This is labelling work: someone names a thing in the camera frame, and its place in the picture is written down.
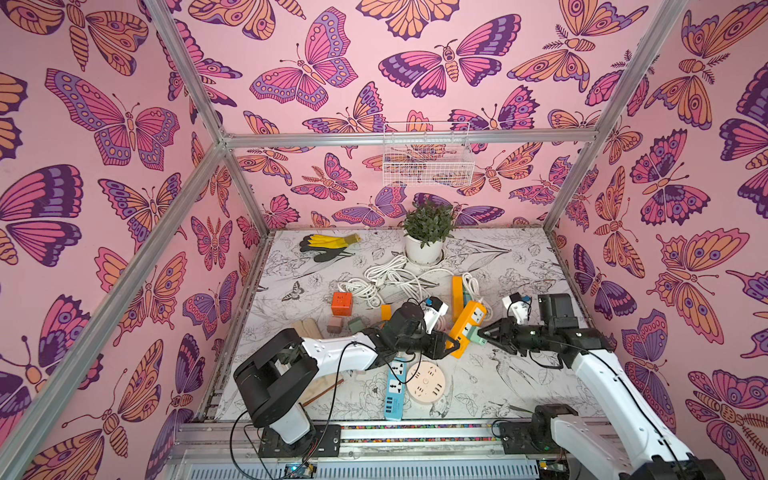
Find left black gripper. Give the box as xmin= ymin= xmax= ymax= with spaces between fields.
xmin=393 ymin=328 xmax=459 ymax=361

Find pink round socket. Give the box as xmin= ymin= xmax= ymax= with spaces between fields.
xmin=406 ymin=361 xmax=448 ymax=404

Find small yellow power strip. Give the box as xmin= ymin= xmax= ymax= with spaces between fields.
xmin=449 ymin=301 xmax=487 ymax=359

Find orange power strip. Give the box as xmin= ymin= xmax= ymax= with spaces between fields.
xmin=451 ymin=276 xmax=465 ymax=322

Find blue power strip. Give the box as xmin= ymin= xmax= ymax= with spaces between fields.
xmin=384 ymin=358 xmax=406 ymax=422

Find green USB charger plug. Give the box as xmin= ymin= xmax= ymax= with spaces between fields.
xmin=347 ymin=317 xmax=366 ymax=335

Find pink plug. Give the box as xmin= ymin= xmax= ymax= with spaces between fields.
xmin=327 ymin=316 xmax=344 ymax=335

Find orange cube socket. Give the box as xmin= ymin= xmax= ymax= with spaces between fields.
xmin=331 ymin=292 xmax=353 ymax=317

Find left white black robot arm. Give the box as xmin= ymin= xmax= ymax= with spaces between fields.
xmin=233 ymin=296 xmax=460 ymax=448

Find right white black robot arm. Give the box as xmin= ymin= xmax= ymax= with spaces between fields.
xmin=478 ymin=295 xmax=724 ymax=479

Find potted green plant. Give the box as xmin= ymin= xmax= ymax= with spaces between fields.
xmin=403 ymin=202 xmax=454 ymax=265

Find beige cloth glove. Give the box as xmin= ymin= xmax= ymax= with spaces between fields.
xmin=292 ymin=317 xmax=346 ymax=406

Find yellow black work gloves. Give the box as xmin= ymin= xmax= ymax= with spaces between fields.
xmin=299 ymin=234 xmax=361 ymax=263

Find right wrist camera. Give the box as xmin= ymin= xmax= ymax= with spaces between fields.
xmin=502 ymin=292 xmax=532 ymax=325

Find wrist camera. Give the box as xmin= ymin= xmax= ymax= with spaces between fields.
xmin=502 ymin=292 xmax=532 ymax=325
xmin=423 ymin=296 xmax=449 ymax=334

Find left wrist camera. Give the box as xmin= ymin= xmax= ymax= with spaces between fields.
xmin=423 ymin=296 xmax=449 ymax=334

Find white coiled cable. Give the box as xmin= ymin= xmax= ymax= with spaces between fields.
xmin=365 ymin=253 xmax=496 ymax=319

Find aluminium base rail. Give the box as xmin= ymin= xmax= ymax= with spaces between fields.
xmin=157 ymin=419 xmax=685 ymax=480

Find white cable bundle left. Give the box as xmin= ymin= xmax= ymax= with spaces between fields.
xmin=337 ymin=278 xmax=385 ymax=310

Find white wire basket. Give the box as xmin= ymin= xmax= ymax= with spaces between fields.
xmin=380 ymin=130 xmax=476 ymax=188

